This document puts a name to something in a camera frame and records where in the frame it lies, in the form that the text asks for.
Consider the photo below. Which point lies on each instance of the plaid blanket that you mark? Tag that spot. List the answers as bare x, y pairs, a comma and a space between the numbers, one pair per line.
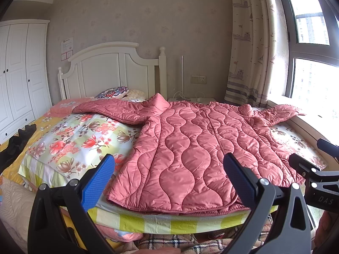
180, 243

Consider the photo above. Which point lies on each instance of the window with dark frame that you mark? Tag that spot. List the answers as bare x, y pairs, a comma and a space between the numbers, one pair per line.
312, 28

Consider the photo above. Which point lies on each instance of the pink quilted coat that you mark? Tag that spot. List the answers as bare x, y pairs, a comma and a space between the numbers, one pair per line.
175, 166

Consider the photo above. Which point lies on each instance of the beige pillow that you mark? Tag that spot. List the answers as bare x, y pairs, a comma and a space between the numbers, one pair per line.
135, 96

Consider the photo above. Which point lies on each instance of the black garment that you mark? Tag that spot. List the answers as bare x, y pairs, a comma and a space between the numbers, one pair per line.
15, 147

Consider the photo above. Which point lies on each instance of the colourful round cushion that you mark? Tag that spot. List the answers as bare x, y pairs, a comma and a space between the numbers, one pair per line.
116, 92

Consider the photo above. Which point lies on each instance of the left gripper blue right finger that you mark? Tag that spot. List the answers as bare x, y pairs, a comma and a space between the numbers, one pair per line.
243, 180

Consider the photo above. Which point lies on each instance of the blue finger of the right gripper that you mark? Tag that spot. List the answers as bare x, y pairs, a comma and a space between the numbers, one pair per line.
302, 166
327, 147

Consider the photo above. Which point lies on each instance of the cream quilted blanket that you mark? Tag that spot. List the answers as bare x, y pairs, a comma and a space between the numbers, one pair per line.
16, 209

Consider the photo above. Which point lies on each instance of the white bedside table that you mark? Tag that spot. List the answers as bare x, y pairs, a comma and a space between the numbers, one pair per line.
192, 100

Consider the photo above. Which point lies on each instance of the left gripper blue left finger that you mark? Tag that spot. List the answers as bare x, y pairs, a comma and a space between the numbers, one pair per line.
95, 180

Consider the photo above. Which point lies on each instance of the patterned beige curtain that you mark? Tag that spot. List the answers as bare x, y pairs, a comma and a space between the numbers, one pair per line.
252, 53

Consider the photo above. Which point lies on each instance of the floral duvet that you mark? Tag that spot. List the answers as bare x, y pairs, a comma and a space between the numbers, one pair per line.
80, 141

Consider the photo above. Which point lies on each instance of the pink floral pillow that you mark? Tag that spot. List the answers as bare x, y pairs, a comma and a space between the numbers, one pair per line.
65, 107

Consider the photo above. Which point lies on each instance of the white wardrobe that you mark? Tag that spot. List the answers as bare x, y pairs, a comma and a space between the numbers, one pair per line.
25, 92

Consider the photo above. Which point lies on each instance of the white bed headboard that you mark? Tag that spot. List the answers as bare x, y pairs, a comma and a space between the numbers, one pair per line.
113, 64

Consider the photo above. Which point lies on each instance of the wall power socket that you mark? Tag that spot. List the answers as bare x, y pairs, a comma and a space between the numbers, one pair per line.
196, 79

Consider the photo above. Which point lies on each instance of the paper notices on wall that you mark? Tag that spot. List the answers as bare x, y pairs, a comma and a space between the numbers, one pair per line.
67, 47

